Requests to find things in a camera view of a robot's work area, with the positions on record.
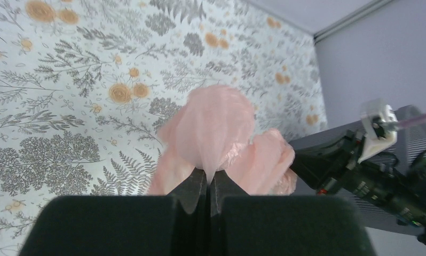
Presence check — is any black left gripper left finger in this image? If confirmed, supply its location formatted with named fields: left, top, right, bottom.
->
left=20, top=169, right=207, bottom=255

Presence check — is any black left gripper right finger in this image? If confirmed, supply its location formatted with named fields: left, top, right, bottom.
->
left=210, top=171, right=375, bottom=255

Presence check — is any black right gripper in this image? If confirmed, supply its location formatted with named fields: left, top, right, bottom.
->
left=291, top=131, right=426, bottom=226

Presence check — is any pink plastic trash bag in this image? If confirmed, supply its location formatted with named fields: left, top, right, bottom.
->
left=147, top=85, right=297, bottom=195

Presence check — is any floral patterned table mat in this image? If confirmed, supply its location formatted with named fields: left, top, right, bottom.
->
left=0, top=1, right=328, bottom=255

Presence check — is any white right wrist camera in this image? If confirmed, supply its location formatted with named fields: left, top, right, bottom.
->
left=358, top=98, right=398, bottom=163

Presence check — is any aluminium frame post right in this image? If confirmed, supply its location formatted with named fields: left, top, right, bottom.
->
left=313, top=0, right=392, bottom=45

